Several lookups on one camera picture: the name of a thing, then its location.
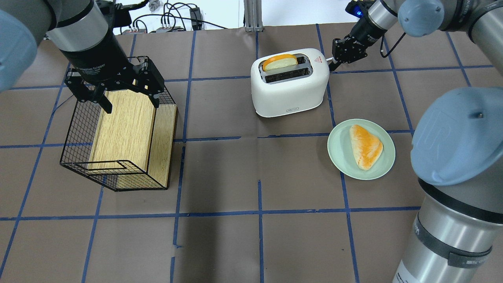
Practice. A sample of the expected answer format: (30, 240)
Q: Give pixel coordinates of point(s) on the bread slice in toaster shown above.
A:
(279, 61)

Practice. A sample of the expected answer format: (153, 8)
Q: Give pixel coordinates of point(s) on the aluminium frame post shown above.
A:
(253, 16)

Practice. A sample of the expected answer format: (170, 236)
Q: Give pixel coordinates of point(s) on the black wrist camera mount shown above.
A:
(358, 8)

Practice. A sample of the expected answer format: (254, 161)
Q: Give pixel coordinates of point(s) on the light green plate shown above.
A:
(340, 150)

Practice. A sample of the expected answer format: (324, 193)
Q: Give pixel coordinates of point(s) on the black wire basket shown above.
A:
(79, 140)

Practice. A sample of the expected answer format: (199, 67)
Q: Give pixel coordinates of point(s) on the triangular bread on plate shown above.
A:
(366, 148)

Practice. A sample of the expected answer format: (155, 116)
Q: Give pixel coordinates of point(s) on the white toaster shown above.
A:
(291, 89)

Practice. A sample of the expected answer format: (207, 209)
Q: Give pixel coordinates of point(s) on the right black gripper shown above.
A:
(366, 28)

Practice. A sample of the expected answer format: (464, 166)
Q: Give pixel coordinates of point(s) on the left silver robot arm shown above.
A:
(83, 31)

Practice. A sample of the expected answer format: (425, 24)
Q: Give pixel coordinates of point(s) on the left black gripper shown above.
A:
(96, 57)

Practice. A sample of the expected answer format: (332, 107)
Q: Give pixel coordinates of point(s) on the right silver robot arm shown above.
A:
(457, 145)

